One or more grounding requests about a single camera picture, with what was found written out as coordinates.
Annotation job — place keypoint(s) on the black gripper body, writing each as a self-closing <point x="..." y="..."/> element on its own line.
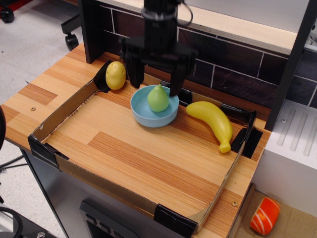
<point x="158" y="45"/>

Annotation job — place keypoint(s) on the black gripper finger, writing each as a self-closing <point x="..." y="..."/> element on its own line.
<point x="135" y="70"/>
<point x="177" y="77"/>

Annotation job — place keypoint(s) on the green plastic pear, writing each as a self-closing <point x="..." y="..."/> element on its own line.
<point x="158" y="99"/>

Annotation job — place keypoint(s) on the light blue bowl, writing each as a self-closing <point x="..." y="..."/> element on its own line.
<point x="144" y="115"/>

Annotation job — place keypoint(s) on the yellow plastic potato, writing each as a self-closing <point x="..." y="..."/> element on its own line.
<point x="115" y="75"/>

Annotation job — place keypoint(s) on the light wooden shelf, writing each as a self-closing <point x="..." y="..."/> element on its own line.
<point x="232" y="28"/>

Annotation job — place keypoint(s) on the dark brick backsplash panel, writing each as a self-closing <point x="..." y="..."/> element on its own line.
<point x="243" y="71"/>

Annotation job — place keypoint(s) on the yellow plastic banana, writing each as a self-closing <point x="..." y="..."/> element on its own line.
<point x="216" y="119"/>

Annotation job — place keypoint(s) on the black chair base with casters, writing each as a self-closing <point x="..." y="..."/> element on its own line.
<point x="7" y="8"/>

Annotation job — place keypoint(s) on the white toy sink unit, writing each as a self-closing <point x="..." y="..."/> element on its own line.
<point x="288" y="167"/>

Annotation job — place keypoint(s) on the black control panel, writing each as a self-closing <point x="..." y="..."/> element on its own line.
<point x="100" y="225"/>

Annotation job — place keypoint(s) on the orange salmon sushi toy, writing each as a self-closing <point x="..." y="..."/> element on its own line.
<point x="265" y="216"/>

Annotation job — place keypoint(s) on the black left post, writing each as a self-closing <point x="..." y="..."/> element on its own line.
<point x="92" y="28"/>

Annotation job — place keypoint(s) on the dark grey right post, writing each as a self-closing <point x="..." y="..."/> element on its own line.
<point x="305" y="29"/>

